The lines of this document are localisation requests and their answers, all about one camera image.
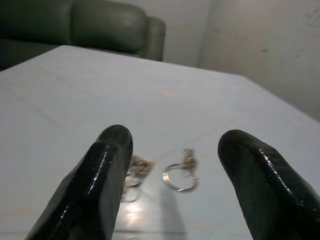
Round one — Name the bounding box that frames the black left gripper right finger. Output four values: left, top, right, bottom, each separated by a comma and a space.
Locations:
217, 128, 320, 240

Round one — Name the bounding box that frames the green leather sofa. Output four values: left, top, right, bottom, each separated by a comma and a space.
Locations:
0, 0, 166, 71

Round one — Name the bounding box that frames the white table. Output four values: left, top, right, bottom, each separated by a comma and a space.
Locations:
0, 44, 320, 240

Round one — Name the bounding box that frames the silver key ring with keys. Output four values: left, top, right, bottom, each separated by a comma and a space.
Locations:
161, 148, 201, 193

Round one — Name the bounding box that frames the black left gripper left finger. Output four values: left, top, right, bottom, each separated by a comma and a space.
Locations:
24, 124, 134, 240

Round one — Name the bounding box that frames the brass key bunch with rings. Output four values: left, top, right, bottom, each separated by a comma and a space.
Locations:
123, 154, 155, 202

